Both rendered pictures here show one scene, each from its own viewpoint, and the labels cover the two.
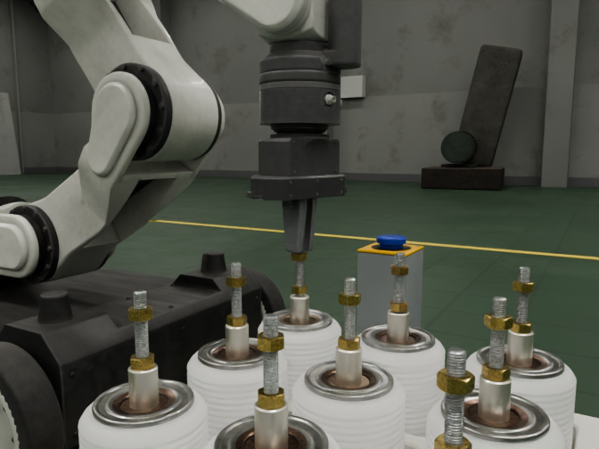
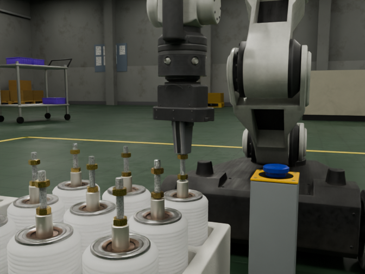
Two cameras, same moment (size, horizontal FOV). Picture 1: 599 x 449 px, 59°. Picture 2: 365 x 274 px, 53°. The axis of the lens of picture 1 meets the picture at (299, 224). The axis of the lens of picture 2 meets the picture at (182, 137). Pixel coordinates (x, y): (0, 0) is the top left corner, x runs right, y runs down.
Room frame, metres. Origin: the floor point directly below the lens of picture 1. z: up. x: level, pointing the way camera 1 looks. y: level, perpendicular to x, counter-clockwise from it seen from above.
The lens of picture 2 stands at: (0.46, -0.65, 0.45)
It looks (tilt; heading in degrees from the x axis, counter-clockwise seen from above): 7 degrees down; 79
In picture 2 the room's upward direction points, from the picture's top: straight up
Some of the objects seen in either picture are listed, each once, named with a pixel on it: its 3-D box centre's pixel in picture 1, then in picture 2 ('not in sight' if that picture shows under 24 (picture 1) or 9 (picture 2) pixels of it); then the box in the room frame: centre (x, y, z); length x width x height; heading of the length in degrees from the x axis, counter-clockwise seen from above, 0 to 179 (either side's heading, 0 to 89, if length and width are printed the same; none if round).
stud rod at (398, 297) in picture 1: (398, 289); (157, 183); (0.53, -0.10, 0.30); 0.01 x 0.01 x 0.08
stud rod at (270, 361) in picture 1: (270, 371); (35, 173); (0.33, 0.02, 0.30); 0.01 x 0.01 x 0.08
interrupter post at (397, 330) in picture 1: (397, 326); (157, 208); (0.53, -0.10, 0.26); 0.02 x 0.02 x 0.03
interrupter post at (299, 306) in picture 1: (299, 309); (182, 189); (0.59, 0.00, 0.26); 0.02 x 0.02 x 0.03
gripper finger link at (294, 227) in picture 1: (291, 224); (176, 136); (0.58, 0.01, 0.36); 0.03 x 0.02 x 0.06; 44
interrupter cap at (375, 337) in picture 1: (397, 338); (157, 216); (0.53, -0.10, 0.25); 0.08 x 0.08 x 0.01
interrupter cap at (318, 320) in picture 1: (299, 320); (182, 195); (0.59, 0.00, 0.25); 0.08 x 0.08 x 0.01
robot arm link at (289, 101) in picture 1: (300, 142); (181, 86); (0.59, 0.00, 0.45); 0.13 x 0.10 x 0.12; 134
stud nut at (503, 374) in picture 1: (496, 371); (43, 210); (0.37, -0.14, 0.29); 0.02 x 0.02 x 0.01; 5
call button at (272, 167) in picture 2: (390, 243); (276, 172); (0.72, -0.13, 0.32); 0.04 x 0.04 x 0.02
